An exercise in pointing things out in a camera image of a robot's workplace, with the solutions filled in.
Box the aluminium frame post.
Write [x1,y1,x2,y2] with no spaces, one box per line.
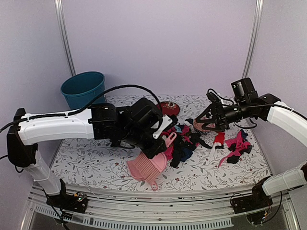
[54,0,76,76]
[241,0,264,79]

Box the right aluminium frame post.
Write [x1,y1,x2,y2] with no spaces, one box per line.
[241,0,264,79]

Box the pink plastic hand brush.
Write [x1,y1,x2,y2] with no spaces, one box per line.
[165,132,177,148]

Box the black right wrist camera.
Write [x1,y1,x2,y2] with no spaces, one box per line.
[231,78,258,104]

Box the pink plastic dustpan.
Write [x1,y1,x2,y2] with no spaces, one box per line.
[127,152,167,191]

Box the central colourful paper scrap pile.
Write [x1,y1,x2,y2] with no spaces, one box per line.
[162,118,212,168]

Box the red floral round plate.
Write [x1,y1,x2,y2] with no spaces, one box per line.
[156,101,180,116]

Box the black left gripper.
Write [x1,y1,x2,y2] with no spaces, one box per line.
[121,127,167,160]

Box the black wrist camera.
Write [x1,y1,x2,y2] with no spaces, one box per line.
[130,97,163,129]
[231,78,258,104]

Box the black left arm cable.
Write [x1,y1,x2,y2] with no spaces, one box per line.
[0,84,164,132]

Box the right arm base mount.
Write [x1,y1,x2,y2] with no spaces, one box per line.
[230,185,273,225]

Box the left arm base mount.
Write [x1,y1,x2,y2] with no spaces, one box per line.
[46,179,88,214]

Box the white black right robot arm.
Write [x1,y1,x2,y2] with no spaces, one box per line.
[196,92,307,209]

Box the pink black scrap pile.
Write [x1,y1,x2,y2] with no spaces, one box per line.
[217,129,252,168]

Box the teal plastic waste bin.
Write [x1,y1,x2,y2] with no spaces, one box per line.
[60,71,105,110]

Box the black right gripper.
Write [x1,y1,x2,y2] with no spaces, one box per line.
[196,100,250,133]

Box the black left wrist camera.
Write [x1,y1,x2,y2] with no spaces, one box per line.
[130,97,163,129]

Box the left aluminium frame post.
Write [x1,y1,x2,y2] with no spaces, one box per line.
[54,0,76,76]

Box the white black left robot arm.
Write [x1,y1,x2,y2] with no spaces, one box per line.
[6,101,175,208]

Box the pink patterned small bowl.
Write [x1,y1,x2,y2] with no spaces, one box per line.
[192,119,215,133]

